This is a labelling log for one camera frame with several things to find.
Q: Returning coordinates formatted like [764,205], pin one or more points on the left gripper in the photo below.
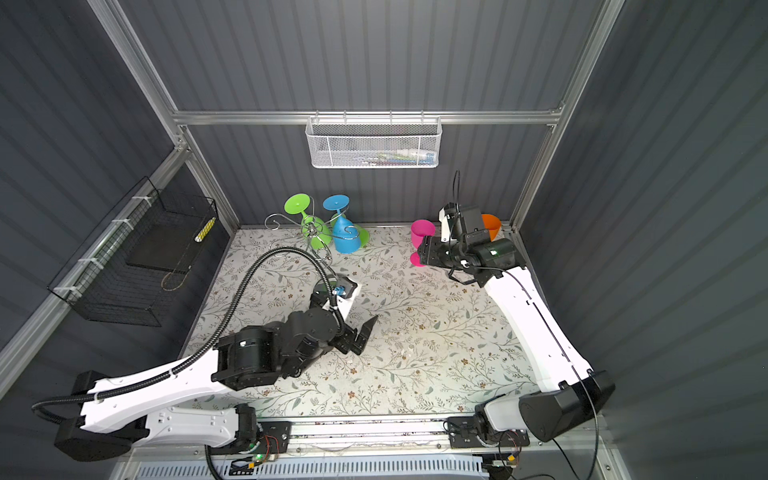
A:
[348,336]

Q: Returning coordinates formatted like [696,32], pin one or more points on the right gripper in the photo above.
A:
[428,251]

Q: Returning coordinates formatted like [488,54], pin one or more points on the orange wine glass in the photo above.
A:
[493,224]

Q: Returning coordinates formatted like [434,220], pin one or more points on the pink wine glass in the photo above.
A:
[420,229]

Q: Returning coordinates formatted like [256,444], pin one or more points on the yellow-green wine glass front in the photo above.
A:
[364,235]

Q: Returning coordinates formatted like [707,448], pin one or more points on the blue wine glass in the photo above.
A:
[345,235]

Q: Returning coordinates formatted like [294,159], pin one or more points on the chrome wine glass rack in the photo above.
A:
[323,255]

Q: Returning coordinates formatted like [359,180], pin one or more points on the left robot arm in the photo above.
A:
[104,418]

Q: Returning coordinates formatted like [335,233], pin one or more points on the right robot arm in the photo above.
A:
[570,392]

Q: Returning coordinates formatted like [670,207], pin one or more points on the green wine glass back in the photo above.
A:
[313,228]

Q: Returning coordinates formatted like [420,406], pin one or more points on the yellow marker in basket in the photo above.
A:
[205,229]

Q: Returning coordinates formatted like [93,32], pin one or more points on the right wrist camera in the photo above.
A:
[447,221]

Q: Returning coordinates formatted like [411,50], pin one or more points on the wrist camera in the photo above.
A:
[447,221]
[345,290]

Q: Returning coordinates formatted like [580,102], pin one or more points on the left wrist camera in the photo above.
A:
[345,290]

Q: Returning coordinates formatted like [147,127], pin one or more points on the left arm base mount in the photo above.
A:
[266,438]

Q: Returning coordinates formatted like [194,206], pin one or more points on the white wire wall basket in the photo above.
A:
[384,142]

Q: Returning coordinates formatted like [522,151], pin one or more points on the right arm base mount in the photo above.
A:
[467,432]

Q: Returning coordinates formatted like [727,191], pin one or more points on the white perforated cable tray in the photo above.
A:
[359,467]

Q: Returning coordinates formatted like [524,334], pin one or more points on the black wire wall basket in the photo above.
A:
[136,270]

